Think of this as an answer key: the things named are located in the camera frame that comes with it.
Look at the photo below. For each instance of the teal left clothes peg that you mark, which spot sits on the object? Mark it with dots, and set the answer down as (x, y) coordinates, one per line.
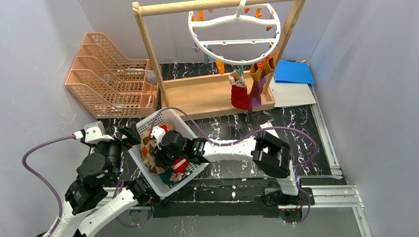
(207, 57)

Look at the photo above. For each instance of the white card box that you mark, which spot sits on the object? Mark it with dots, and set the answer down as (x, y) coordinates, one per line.
(269, 125)

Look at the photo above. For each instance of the orange front-left clothes peg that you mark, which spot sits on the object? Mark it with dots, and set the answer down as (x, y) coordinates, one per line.
(220, 66)

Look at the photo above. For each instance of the peach plastic file organizer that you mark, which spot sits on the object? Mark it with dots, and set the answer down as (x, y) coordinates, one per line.
(108, 84)

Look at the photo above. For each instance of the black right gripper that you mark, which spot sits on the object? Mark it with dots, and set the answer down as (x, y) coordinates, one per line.
(160, 154)

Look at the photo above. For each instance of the argyle brown sock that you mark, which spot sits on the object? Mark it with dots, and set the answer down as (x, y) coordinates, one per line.
(147, 146)

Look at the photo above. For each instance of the wooden hanger rack stand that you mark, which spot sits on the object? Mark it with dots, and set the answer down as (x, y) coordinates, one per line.
(208, 96)

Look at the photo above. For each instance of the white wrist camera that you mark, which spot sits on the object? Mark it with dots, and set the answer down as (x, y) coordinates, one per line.
(157, 133)
(93, 133)

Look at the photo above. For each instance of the blue folder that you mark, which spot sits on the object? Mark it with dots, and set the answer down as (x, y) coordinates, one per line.
(293, 72)

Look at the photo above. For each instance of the red white striped sock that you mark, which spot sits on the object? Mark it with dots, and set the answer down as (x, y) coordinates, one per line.
(180, 165)

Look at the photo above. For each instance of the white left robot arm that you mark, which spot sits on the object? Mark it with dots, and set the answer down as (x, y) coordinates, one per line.
(98, 196)

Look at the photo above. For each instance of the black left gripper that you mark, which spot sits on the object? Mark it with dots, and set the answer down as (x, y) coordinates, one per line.
(121, 138)

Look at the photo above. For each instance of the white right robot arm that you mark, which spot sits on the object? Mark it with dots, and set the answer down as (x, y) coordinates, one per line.
(271, 154)

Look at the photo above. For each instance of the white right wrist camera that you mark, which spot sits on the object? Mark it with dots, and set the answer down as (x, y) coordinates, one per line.
(157, 133)

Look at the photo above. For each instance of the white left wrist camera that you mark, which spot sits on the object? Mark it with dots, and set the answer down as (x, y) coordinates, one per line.
(93, 133)

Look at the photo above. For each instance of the white round clip hanger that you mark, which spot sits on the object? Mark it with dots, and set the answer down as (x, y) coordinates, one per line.
(244, 37)

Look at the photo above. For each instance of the purple sock with yellow cuff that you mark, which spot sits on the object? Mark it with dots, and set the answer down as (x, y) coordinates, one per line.
(255, 93)

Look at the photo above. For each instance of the dark green sock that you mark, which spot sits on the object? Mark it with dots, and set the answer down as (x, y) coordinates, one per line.
(173, 177)

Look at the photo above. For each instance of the orange front-right clothes peg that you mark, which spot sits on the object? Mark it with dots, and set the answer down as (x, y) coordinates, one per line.
(271, 56)

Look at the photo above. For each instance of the teal clothes peg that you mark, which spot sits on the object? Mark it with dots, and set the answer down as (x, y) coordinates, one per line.
(207, 57)
(240, 70)

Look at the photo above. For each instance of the white paper sheet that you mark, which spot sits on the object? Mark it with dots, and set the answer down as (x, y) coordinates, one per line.
(291, 94)

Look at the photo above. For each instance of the beige animal face sock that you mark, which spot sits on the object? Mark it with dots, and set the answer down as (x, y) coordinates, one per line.
(239, 93)

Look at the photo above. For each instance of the lilac clothes peg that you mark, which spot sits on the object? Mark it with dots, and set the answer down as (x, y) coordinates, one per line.
(196, 48)

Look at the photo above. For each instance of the teal front clothes peg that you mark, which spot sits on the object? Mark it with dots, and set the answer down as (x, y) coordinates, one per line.
(240, 70)

